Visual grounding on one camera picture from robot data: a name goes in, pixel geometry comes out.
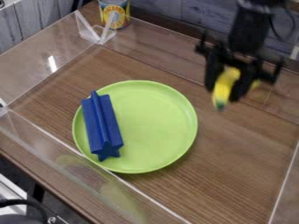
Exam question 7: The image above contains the blue star-shaped block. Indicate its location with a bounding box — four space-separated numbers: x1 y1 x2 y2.
82 91 125 162

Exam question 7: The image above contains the green round plate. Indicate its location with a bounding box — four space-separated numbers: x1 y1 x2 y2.
73 80 199 174

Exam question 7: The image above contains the black cable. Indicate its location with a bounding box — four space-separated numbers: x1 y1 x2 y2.
0 199 51 224

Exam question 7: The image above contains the yellow toy banana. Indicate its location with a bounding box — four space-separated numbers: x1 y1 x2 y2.
211 66 261 111

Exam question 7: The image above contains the yellow labelled tin can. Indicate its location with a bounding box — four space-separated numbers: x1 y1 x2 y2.
98 0 131 30

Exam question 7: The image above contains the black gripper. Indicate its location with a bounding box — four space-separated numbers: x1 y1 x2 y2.
195 0 286 102

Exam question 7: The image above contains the clear acrylic enclosure wall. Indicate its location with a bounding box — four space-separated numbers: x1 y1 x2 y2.
0 16 299 224

